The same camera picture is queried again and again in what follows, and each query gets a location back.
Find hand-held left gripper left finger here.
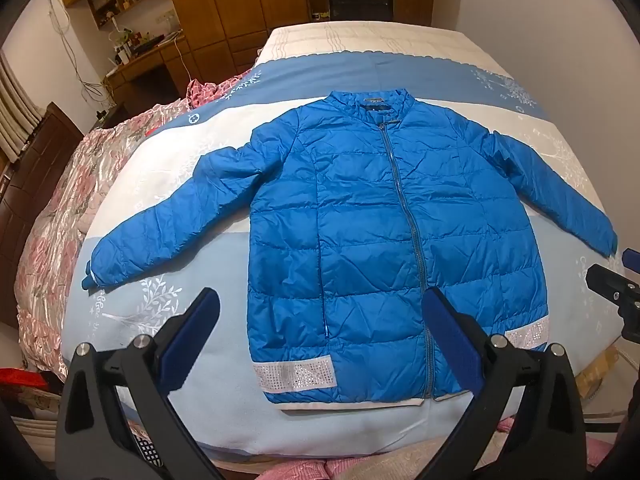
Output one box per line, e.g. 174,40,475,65
55,287,226,480

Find pink textured cloth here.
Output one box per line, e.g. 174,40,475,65
270,460,351,480

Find potted plant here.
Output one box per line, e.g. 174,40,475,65
111,27,133,56

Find blue and white bed blanket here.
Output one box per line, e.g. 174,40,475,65
65,20,626,461

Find wooden desk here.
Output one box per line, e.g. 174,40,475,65
102,30,201,116

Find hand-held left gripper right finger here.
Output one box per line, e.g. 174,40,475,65
421,287,586,480

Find beige curtain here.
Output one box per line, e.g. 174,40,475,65
0,50,43,163

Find black chair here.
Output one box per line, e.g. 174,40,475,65
327,0,395,23

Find wooden wardrobe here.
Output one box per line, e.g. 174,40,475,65
165,0,321,78

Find pink floral quilt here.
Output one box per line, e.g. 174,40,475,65
15,72,261,381

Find red packet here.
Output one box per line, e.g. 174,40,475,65
0,367,48,392

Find dark wooden headboard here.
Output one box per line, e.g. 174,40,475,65
0,102,85,306

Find white wall cable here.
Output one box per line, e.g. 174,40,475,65
47,0,108,106

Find blue puffer jacket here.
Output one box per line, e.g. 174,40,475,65
81,87,618,405

